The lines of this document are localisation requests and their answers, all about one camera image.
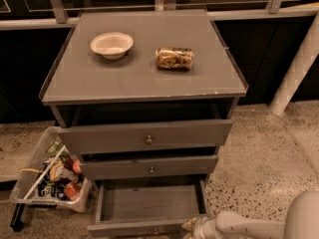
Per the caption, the grey bottom drawer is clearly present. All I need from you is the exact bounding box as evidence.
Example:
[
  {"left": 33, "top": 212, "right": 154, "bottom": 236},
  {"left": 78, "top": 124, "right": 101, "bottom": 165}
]
[{"left": 88, "top": 175, "right": 210, "bottom": 238}]

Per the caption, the grey drawer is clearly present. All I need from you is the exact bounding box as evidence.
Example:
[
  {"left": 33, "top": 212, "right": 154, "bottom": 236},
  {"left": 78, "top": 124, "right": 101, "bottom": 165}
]
[
  {"left": 58, "top": 119, "right": 232, "bottom": 154},
  {"left": 88, "top": 175, "right": 210, "bottom": 238},
  {"left": 80, "top": 155, "right": 218, "bottom": 180}
]

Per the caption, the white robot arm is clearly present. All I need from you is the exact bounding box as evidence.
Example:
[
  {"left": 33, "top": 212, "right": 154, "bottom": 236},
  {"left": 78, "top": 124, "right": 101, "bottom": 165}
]
[{"left": 181, "top": 191, "right": 319, "bottom": 239}]

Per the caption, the grey middle drawer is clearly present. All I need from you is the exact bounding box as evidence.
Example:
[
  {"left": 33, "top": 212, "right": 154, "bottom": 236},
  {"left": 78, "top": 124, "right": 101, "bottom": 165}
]
[{"left": 80, "top": 155, "right": 218, "bottom": 180}]

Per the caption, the grey top drawer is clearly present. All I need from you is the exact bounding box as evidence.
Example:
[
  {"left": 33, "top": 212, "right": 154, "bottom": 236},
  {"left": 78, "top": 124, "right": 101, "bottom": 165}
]
[{"left": 58, "top": 119, "right": 232, "bottom": 154}]

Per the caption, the grey drawer cabinet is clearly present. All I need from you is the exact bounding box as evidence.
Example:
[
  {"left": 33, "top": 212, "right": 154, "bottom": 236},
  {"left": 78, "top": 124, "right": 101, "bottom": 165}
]
[{"left": 38, "top": 9, "right": 249, "bottom": 184}]

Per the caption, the red snack packet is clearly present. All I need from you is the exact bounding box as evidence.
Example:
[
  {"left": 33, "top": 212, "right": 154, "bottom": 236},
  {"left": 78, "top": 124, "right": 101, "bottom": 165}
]
[{"left": 64, "top": 182, "right": 81, "bottom": 201}]

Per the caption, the white diagonal pole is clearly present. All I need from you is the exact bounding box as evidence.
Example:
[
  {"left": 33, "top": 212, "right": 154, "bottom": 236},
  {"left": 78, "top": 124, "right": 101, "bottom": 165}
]
[{"left": 269, "top": 13, "right": 319, "bottom": 116}]

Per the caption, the blue snack packet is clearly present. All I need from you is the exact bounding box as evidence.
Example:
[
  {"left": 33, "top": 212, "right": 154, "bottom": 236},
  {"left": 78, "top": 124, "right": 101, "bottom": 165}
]
[{"left": 38, "top": 183, "right": 66, "bottom": 200}]

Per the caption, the beige snack bag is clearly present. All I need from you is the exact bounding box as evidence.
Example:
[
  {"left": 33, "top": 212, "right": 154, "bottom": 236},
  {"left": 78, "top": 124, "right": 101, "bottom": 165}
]
[{"left": 49, "top": 160, "right": 79, "bottom": 183}]

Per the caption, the clear plastic bin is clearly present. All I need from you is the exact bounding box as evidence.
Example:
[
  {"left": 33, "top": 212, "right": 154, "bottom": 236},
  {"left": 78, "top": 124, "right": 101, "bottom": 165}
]
[{"left": 10, "top": 126, "right": 92, "bottom": 213}]

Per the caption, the crushed gold drink can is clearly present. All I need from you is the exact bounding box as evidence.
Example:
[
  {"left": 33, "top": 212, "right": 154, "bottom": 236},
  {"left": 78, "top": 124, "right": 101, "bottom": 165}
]
[{"left": 156, "top": 48, "right": 193, "bottom": 70}]

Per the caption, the black handled tool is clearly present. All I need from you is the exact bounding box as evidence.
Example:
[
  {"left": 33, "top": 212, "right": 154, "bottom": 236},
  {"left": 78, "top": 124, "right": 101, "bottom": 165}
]
[{"left": 10, "top": 203, "right": 25, "bottom": 232}]

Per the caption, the metal window rail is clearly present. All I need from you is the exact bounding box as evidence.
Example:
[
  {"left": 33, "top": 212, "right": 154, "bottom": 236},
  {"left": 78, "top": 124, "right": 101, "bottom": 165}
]
[{"left": 0, "top": 2, "right": 319, "bottom": 31}]

